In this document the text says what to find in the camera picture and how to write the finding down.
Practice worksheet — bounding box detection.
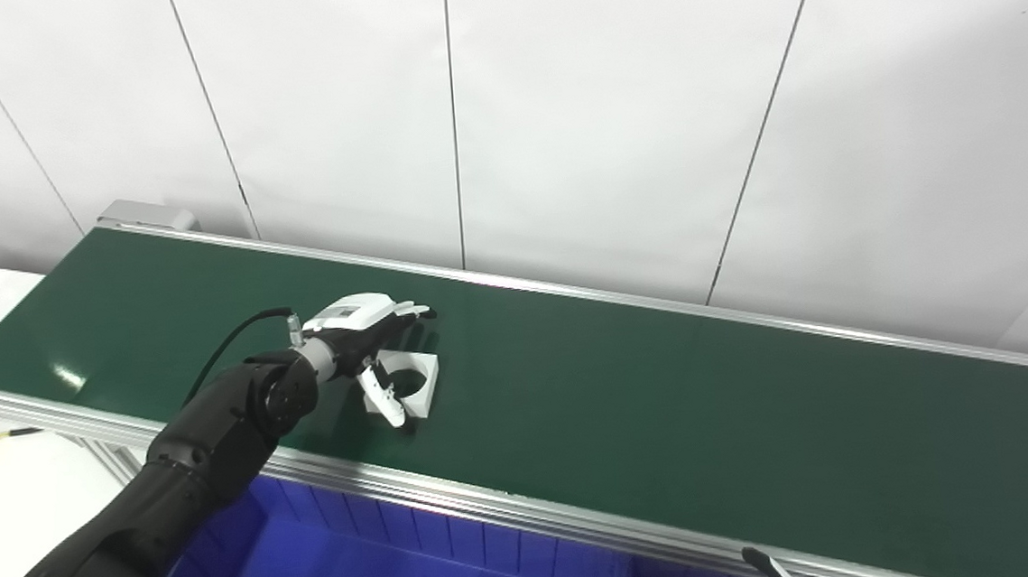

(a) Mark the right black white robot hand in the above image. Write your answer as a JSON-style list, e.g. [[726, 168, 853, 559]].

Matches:
[[738, 542, 807, 577]]

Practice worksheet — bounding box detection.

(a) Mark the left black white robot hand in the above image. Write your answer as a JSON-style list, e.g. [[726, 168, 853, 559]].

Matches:
[[298, 288, 446, 435]]

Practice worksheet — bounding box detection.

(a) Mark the white square part with hole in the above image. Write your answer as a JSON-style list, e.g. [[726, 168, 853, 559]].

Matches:
[[357, 346, 444, 422]]

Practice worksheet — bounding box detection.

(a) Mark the green conveyor belt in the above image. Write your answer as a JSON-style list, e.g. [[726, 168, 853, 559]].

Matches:
[[0, 136, 1028, 577], [0, 162, 1028, 577]]

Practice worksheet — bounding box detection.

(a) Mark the grey conveyor motor box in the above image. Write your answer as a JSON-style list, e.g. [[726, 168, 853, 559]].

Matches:
[[95, 195, 199, 239]]

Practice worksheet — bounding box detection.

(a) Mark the aluminium conveyor leg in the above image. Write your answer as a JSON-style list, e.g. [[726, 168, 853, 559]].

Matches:
[[81, 432, 148, 487]]

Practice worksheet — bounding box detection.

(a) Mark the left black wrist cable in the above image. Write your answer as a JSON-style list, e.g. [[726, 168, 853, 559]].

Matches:
[[177, 305, 310, 407]]

